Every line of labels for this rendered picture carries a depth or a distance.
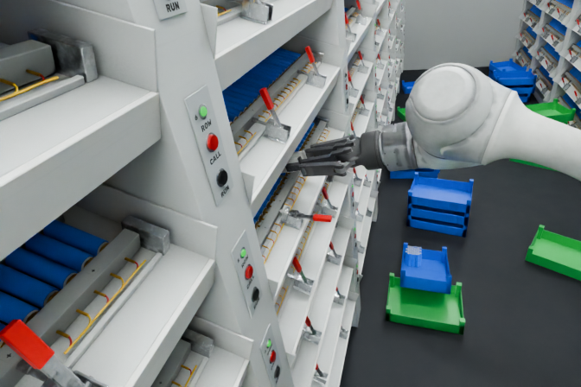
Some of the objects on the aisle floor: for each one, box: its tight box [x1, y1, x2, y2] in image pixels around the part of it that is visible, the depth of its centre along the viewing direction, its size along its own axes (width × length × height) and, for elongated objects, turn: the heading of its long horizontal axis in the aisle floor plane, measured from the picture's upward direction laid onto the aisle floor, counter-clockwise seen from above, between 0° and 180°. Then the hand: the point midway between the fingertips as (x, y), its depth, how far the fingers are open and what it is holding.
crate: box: [400, 243, 452, 295], centre depth 163 cm, size 30×20×8 cm
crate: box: [525, 225, 581, 281], centre depth 163 cm, size 30×20×8 cm
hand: (289, 161), depth 77 cm, fingers closed
